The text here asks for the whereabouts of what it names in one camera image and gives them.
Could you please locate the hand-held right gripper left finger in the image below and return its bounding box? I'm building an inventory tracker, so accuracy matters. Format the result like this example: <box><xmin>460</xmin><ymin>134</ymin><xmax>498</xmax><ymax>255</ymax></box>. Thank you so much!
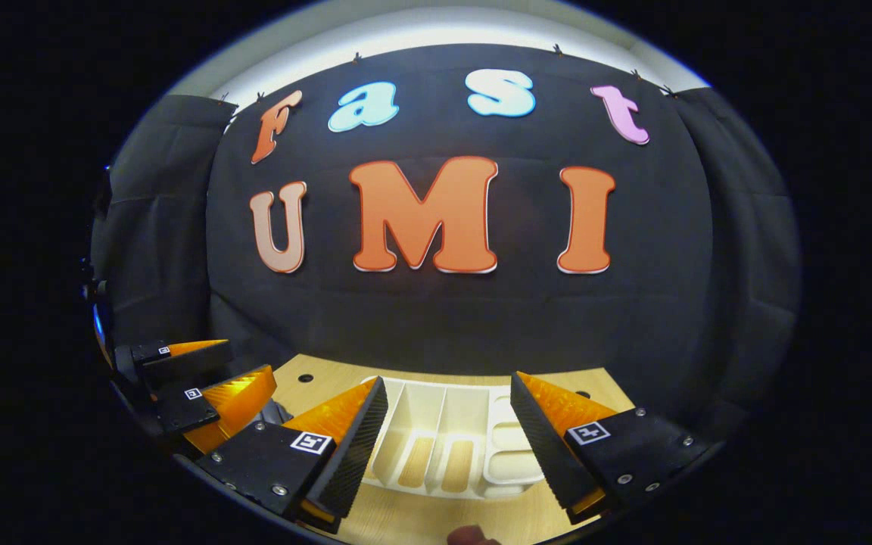
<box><xmin>195</xmin><ymin>376</ymin><xmax>390</xmax><ymax>535</ymax></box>

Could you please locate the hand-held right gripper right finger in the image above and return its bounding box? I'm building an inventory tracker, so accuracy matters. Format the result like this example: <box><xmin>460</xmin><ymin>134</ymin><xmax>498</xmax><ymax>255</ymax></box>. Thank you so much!
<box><xmin>509</xmin><ymin>371</ymin><xmax>726</xmax><ymax>525</ymax></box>

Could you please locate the grey schoolbag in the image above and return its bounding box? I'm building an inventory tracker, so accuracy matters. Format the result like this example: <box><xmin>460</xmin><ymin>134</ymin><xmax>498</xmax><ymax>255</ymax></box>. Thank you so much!
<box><xmin>251</xmin><ymin>397</ymin><xmax>294</xmax><ymax>432</ymax></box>

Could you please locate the white bookshelf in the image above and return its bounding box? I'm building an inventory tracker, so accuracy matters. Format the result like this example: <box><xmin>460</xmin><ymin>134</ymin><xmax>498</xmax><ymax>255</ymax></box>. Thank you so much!
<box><xmin>360</xmin><ymin>376</ymin><xmax>550</xmax><ymax>500</ymax></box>

